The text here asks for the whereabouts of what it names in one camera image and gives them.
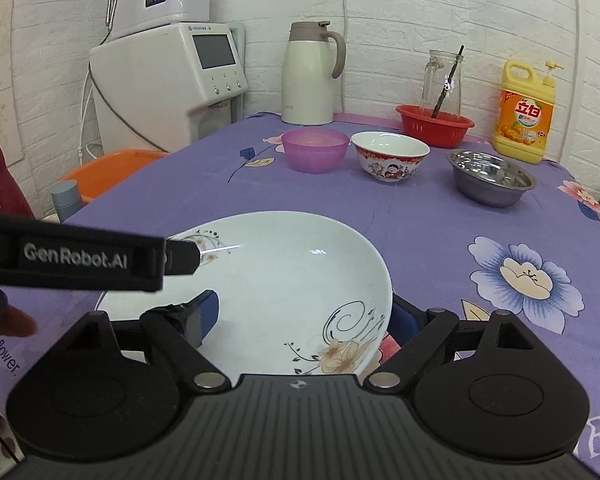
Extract purple plastic bowl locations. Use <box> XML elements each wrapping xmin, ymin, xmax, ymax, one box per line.
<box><xmin>280</xmin><ymin>128</ymin><xmax>351</xmax><ymax>174</ymax></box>

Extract clear glass pitcher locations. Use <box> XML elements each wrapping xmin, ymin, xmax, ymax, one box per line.
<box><xmin>421</xmin><ymin>49</ymin><xmax>466</xmax><ymax>117</ymax></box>

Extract grey appliance cable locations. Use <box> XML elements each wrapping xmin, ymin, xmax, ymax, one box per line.
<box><xmin>89</xmin><ymin>71</ymin><xmax>172</xmax><ymax>154</ymax></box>

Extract stainless steel bowl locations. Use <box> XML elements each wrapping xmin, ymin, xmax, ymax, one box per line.
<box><xmin>446</xmin><ymin>148</ymin><xmax>538</xmax><ymax>209</ymax></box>

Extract yellow detergent bottle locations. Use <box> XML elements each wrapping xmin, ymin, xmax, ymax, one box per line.
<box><xmin>493</xmin><ymin>59</ymin><xmax>565</xmax><ymax>165</ymax></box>

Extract person's left hand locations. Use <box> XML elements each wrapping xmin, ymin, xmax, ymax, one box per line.
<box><xmin>0</xmin><ymin>304</ymin><xmax>37</xmax><ymax>466</ymax></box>

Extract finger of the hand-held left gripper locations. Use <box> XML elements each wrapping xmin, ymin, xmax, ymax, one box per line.
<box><xmin>164</xmin><ymin>238</ymin><xmax>201</xmax><ymax>276</ymax></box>

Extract white thermal jug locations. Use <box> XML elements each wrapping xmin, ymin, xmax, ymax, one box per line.
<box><xmin>281</xmin><ymin>20</ymin><xmax>347</xmax><ymax>126</ymax></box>

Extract dark stirring stick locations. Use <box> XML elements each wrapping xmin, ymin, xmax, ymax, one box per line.
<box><xmin>431</xmin><ymin>45</ymin><xmax>466</xmax><ymax>119</ymax></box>

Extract white wall pipe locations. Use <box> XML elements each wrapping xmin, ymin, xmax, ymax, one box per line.
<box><xmin>569</xmin><ymin>0</ymin><xmax>583</xmax><ymax>163</ymax></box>

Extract grey cylindrical bottle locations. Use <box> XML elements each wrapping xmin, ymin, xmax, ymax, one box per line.
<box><xmin>50</xmin><ymin>180</ymin><xmax>81</xmax><ymax>224</ymax></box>

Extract red plastic chair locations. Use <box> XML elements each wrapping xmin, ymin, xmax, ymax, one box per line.
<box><xmin>0</xmin><ymin>146</ymin><xmax>36</xmax><ymax>219</ymax></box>

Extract white red patterned bowl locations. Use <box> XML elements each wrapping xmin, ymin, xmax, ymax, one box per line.
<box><xmin>350</xmin><ymin>131</ymin><xmax>431</xmax><ymax>185</ymax></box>

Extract white floral plate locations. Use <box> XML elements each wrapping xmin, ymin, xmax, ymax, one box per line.
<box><xmin>95</xmin><ymin>211</ymin><xmax>394</xmax><ymax>376</ymax></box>

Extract red plastic basket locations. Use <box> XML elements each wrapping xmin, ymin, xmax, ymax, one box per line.
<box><xmin>395</xmin><ymin>104</ymin><xmax>476</xmax><ymax>149</ymax></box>

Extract white water dispenser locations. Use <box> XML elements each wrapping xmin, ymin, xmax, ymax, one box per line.
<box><xmin>88</xmin><ymin>22</ymin><xmax>247</xmax><ymax>154</ymax></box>

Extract orange plastic basin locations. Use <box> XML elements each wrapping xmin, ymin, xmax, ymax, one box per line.
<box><xmin>57</xmin><ymin>149</ymin><xmax>171</xmax><ymax>200</ymax></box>

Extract purple floral tablecloth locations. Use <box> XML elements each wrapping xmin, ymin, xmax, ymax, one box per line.
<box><xmin>0</xmin><ymin>111</ymin><xmax>600</xmax><ymax>480</ymax></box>

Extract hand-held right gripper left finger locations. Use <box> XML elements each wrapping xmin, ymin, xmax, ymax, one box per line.
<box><xmin>74</xmin><ymin>289</ymin><xmax>232</xmax><ymax>394</ymax></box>

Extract metal flexible hose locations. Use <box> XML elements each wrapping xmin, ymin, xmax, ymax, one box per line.
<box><xmin>102</xmin><ymin>0</ymin><xmax>120</xmax><ymax>37</ymax></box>

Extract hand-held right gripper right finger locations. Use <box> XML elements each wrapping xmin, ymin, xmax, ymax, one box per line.
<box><xmin>366</xmin><ymin>295</ymin><xmax>537</xmax><ymax>392</ymax></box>

